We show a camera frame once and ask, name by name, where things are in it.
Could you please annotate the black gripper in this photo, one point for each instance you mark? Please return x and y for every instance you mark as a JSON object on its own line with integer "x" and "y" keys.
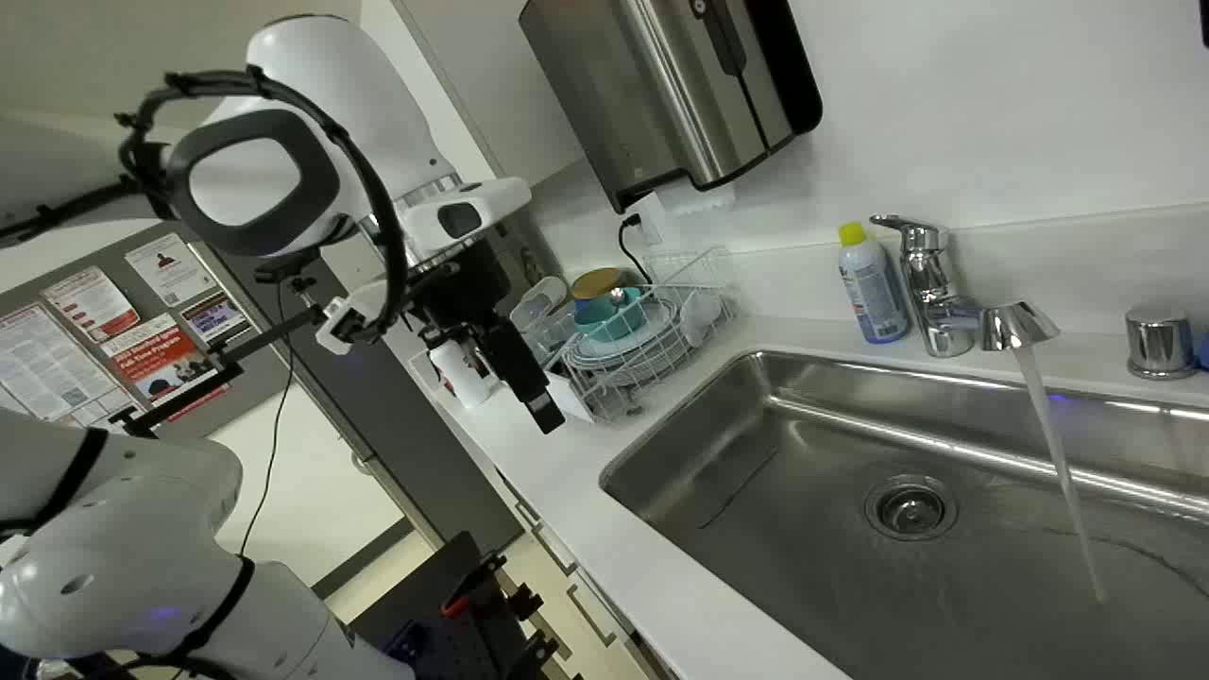
{"x": 458, "y": 295}

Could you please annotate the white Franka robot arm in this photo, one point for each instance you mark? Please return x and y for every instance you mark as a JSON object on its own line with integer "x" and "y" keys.
{"x": 127, "y": 530}

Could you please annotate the chrome faucet body with spout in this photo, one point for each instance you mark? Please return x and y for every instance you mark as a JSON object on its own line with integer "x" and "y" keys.
{"x": 950, "y": 326}

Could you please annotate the white folded sheet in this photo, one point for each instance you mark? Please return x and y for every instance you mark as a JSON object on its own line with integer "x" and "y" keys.
{"x": 575, "y": 403}

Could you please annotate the clear plastic container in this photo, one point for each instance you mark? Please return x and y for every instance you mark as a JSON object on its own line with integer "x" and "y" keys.
{"x": 543, "y": 306}

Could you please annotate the teal bowl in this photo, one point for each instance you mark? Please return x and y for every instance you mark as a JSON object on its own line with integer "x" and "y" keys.
{"x": 614, "y": 324}

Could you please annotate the brown round lid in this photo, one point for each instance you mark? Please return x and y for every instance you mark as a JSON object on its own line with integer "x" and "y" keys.
{"x": 603, "y": 282}

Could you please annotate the grey coffee machine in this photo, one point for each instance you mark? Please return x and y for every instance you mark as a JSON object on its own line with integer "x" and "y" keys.
{"x": 526, "y": 249}

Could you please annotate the dark grey cabinet panel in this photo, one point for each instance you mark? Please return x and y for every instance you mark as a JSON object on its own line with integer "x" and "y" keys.
{"x": 401, "y": 441}

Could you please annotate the beige cabinet drawer fronts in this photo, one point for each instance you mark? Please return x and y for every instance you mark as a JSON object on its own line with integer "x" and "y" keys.
{"x": 543, "y": 588}

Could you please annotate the black equipment stand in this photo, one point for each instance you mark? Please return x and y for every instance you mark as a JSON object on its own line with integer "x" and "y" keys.
{"x": 423, "y": 623}

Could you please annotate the small colourful poster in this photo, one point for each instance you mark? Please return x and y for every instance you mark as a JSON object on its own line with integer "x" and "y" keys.
{"x": 216, "y": 317}

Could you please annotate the steel paper towel dispenser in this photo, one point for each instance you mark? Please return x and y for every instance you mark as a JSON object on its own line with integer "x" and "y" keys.
{"x": 682, "y": 88}

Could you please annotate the stainless steel sink basin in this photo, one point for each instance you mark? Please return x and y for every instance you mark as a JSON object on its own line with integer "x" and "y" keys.
{"x": 805, "y": 552}

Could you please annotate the soap bottle with yellow cap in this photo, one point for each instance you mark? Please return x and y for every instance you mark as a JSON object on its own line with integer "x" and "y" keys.
{"x": 876, "y": 290}

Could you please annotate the red and black poster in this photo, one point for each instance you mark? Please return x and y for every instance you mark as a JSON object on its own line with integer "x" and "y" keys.
{"x": 156, "y": 355}

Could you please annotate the white warning sign poster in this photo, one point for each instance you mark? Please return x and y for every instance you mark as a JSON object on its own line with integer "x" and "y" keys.
{"x": 173, "y": 268}

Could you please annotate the metal sink drain strainer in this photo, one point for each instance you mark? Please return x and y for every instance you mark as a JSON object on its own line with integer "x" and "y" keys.
{"x": 910, "y": 508}

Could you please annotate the red and white poster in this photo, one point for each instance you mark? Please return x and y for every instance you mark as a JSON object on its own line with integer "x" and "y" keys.
{"x": 91, "y": 304}

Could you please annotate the large white text poster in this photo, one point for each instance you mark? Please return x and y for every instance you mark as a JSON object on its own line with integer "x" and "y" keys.
{"x": 51, "y": 373}

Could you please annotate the running water stream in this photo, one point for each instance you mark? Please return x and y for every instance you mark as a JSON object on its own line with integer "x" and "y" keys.
{"x": 1053, "y": 441}

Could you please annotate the chrome round cap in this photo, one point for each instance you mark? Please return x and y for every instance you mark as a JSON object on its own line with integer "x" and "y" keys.
{"x": 1159, "y": 341}

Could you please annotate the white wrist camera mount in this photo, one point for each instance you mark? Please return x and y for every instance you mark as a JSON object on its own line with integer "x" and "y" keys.
{"x": 349, "y": 324}

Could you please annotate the black wall object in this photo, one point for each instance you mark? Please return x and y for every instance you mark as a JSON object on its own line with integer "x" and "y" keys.
{"x": 1203, "y": 20}

